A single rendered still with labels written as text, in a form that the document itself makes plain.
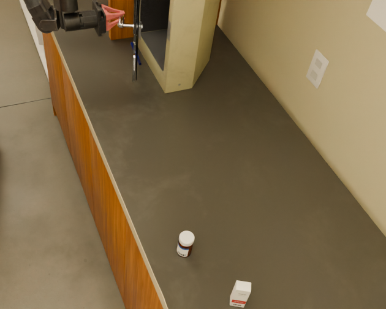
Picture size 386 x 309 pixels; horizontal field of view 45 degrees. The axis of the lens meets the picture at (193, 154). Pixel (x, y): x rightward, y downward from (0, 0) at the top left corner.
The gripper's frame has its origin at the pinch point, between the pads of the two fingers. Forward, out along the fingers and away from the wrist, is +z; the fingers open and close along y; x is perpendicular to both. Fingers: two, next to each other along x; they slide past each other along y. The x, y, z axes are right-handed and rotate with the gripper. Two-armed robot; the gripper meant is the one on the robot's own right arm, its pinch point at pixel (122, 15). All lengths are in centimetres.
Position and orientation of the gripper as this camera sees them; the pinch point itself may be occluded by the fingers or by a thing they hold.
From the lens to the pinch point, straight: 164.3
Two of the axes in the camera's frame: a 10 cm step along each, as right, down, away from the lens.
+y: 1.2, -6.6, -7.4
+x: -4.0, -7.1, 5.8
